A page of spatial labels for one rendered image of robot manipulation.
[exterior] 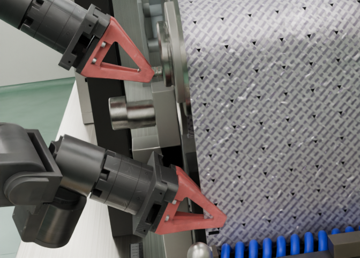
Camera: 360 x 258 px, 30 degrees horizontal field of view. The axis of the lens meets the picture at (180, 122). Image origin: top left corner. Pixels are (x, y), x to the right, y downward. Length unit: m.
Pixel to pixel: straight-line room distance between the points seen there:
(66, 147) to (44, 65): 5.73
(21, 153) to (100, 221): 0.55
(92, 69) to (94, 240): 0.46
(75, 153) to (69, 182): 0.03
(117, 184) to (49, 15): 0.20
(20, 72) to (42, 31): 5.74
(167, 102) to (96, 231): 0.43
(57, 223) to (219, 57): 0.25
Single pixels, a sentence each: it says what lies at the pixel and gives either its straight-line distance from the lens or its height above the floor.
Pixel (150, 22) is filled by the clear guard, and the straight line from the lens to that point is 1.75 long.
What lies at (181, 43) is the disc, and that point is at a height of 1.27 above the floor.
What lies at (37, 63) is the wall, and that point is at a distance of 6.45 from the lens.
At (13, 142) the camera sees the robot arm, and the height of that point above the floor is 1.20.
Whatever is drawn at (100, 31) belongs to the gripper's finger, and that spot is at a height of 1.29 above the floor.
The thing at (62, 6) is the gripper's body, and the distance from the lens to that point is 0.75.
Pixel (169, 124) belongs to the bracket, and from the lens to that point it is 0.80.
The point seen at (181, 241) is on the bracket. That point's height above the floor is 1.00.
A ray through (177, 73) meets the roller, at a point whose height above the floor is 1.24.
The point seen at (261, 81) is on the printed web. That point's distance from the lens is 0.72.
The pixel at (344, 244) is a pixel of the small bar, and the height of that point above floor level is 1.05.
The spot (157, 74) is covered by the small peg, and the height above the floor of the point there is 1.23.
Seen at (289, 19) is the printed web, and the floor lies 1.28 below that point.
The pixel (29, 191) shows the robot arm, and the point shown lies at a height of 1.16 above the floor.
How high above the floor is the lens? 1.40
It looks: 17 degrees down
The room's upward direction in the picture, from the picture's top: 7 degrees counter-clockwise
